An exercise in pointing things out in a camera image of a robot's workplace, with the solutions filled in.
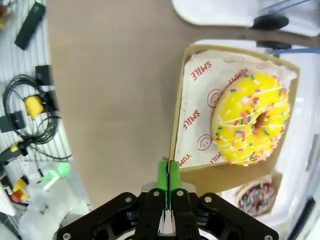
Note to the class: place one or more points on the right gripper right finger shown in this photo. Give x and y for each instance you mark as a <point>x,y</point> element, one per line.
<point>185,215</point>

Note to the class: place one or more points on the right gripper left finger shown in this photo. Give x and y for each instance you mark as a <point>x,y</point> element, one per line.
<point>150,215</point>

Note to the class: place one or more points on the brown cardboard donut tray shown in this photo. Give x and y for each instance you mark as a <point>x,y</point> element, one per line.
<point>277,182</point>
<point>225,177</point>

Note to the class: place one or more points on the yellow sprinkled donut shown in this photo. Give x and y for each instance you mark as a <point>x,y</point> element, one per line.
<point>237,112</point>

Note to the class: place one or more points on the white printed paper liner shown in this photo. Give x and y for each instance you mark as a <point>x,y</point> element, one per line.
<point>197,100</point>

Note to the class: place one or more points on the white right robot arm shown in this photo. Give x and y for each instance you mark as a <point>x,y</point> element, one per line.
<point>50,207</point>

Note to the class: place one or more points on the purple sprinkled donut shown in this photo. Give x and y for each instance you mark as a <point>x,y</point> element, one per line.
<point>257,200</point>

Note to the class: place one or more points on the red yellow stop button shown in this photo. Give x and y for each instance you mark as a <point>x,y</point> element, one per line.
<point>20,190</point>

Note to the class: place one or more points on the yellow plug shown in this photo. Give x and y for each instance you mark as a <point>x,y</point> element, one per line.
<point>33,106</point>

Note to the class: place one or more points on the white display tray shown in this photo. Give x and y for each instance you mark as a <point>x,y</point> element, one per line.
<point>212,12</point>
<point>302,100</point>

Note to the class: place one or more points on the black box device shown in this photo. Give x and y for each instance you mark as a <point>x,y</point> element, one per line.
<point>46,80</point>

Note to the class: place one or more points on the clear display lid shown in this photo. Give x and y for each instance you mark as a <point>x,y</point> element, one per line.
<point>270,22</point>

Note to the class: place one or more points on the long black bar device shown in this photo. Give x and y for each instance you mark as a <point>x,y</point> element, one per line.
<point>30,25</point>

